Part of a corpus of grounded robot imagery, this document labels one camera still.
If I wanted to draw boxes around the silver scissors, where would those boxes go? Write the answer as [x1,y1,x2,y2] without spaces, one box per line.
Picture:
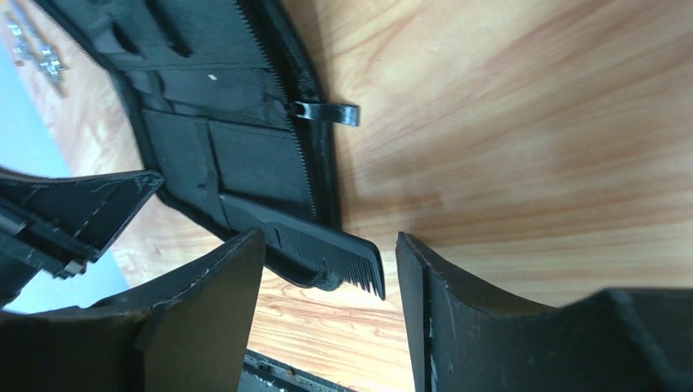
[4,11,35,64]
[9,1,66,96]

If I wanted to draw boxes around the silver scissors left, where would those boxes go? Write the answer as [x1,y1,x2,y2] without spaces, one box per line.
[4,11,35,64]

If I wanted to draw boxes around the black straight comb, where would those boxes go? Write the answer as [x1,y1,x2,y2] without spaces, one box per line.
[220,194,386,300]

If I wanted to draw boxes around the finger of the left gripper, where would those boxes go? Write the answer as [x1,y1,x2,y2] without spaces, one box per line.
[1,167,164,305]

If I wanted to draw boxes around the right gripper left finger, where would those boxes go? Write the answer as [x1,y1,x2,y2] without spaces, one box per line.
[1,229,266,391]

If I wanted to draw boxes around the silver scissors right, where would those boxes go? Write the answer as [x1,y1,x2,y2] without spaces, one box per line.
[9,1,66,96]

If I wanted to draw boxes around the black zip tool case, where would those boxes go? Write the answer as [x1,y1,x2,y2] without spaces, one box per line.
[38,1,360,291]

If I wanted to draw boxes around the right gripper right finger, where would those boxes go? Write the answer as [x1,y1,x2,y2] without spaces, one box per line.
[396,233,692,391]

